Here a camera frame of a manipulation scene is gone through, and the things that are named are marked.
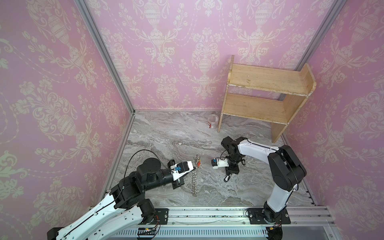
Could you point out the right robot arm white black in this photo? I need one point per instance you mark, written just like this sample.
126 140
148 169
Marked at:
286 169

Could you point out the aluminium corner post left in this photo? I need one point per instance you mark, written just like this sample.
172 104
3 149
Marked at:
101 46

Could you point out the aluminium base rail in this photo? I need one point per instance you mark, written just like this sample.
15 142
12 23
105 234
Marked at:
223 223

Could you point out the aluminium corner post right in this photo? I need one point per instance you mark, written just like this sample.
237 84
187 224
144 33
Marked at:
309 32

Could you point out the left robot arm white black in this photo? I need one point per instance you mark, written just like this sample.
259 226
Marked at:
126 204

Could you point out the clear plastic cup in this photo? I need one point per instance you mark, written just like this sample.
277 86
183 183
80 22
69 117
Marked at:
213 121

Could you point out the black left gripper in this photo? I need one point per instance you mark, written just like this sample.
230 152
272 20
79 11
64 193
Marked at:
178 183

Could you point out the aluminium corner post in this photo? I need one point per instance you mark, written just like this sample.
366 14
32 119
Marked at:
309 32
101 46

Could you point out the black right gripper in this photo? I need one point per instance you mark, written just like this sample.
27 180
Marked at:
232 168

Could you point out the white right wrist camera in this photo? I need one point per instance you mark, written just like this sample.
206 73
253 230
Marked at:
219 163

